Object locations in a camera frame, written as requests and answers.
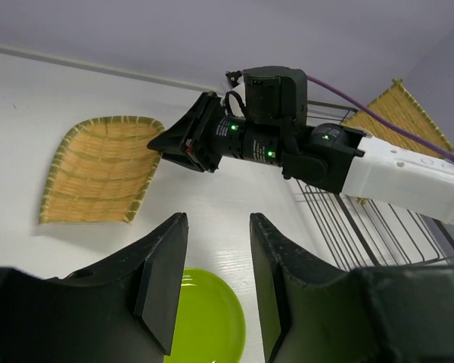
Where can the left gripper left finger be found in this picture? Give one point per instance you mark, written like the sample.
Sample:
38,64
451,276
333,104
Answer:
122,308

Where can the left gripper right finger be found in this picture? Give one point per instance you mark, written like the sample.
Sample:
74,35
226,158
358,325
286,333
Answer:
311,311

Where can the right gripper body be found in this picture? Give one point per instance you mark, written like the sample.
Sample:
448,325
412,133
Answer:
257,126

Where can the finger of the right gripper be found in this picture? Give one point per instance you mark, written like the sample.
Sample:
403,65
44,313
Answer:
180,156
177,135

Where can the small bamboo tray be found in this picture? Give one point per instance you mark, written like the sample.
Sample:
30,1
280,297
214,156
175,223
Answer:
101,171

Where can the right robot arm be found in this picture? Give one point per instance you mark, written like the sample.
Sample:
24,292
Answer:
344,160

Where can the large bamboo tray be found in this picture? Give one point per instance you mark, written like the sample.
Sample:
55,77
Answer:
397,106

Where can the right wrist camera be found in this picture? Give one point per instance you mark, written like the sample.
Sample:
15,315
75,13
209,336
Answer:
234,78

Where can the wire dish rack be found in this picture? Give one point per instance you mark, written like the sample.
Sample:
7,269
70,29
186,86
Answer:
349,233

